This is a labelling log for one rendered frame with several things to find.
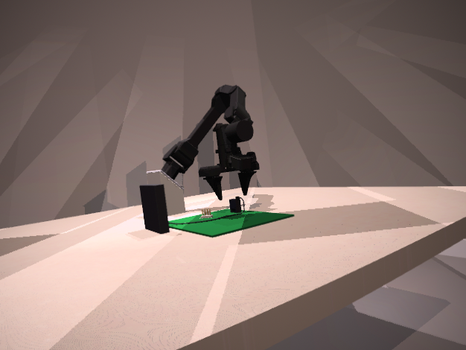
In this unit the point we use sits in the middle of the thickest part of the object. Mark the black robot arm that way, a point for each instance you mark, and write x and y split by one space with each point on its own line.
229 100

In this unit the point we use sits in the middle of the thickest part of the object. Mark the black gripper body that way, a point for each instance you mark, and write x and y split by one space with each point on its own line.
213 171

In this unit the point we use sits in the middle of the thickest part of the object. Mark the green circuit board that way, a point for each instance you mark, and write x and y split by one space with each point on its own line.
226 225

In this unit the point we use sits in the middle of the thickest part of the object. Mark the black cable with plug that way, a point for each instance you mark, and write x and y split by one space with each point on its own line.
235 206

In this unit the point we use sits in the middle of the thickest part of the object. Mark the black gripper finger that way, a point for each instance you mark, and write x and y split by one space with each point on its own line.
244 181
215 183

